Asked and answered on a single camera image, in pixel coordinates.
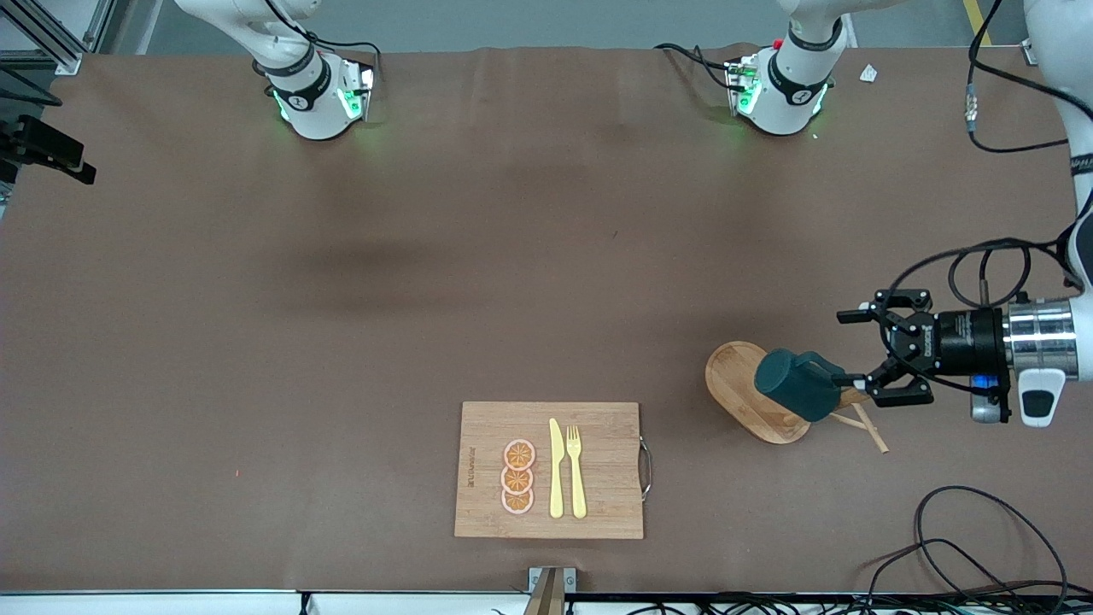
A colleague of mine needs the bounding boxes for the yellow plastic knife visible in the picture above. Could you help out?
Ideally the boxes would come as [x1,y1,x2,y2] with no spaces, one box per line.
[548,418,566,519]

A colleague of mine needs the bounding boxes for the aluminium frame profile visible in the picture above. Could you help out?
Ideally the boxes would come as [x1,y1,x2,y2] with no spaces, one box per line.
[0,0,116,76]

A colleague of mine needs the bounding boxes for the brown table cover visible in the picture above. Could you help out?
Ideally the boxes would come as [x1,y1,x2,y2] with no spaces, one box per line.
[0,43,1093,595]

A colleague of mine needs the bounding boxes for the black right arm base cable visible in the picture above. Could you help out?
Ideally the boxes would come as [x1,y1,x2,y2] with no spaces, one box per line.
[303,32,381,82]

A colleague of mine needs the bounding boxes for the black looped cable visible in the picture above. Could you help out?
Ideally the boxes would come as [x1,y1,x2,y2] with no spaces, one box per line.
[915,486,1070,615]
[869,538,1026,615]

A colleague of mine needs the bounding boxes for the black arm base cable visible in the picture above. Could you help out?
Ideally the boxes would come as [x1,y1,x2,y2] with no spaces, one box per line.
[656,43,737,91]
[303,32,381,82]

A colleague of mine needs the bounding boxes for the white table edge rail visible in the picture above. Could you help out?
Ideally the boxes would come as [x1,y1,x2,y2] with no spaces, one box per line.
[0,590,530,615]

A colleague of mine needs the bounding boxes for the black cable bundle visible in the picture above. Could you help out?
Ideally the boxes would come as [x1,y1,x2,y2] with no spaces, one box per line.
[564,594,1093,615]

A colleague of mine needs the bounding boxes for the dark green cup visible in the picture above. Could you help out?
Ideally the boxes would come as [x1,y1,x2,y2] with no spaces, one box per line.
[754,348,847,424]

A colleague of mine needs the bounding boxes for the wooden cup rack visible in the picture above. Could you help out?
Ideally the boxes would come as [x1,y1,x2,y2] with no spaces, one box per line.
[705,340,891,454]

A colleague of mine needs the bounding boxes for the yellow plastic fork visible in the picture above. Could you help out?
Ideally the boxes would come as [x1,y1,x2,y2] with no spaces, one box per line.
[566,425,588,520]

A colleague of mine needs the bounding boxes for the black left arm base cable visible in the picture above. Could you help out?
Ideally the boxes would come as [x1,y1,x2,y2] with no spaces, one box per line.
[656,43,737,91]

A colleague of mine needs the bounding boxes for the wooden cutting board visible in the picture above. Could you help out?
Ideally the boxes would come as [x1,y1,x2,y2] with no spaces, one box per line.
[453,401,653,541]

